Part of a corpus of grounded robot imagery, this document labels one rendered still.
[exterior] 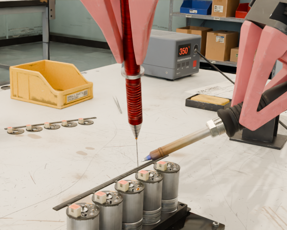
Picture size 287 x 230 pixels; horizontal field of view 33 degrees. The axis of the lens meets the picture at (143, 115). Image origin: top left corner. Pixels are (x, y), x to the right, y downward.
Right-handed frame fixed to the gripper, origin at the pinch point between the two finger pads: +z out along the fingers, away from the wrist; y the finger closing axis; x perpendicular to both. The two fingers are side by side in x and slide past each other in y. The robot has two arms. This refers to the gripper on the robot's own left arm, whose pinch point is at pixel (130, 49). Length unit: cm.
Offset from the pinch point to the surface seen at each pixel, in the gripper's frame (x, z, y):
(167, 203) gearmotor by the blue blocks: -3.4, 17.6, -1.8
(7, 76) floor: -315, 208, 200
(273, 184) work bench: -15.7, 25.2, -12.3
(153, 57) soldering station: -66, 37, 12
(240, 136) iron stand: -30.3, 29.8, -8.3
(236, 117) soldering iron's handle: -4.2, 7.8, -7.2
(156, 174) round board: -3.5, 14.3, -0.8
